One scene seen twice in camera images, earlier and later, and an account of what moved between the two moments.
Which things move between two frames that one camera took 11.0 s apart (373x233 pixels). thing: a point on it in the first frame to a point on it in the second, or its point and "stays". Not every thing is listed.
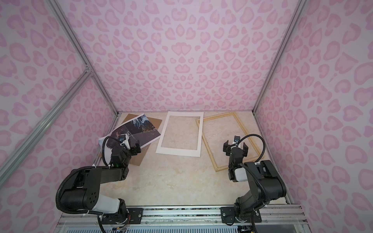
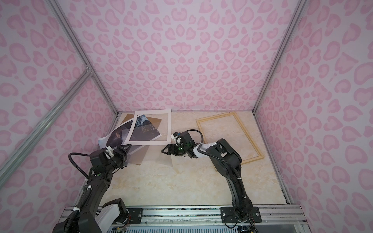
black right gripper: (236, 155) to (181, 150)
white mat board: (192, 152) to (127, 142)
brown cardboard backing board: (136, 158) stays
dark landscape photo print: (141, 128) stays
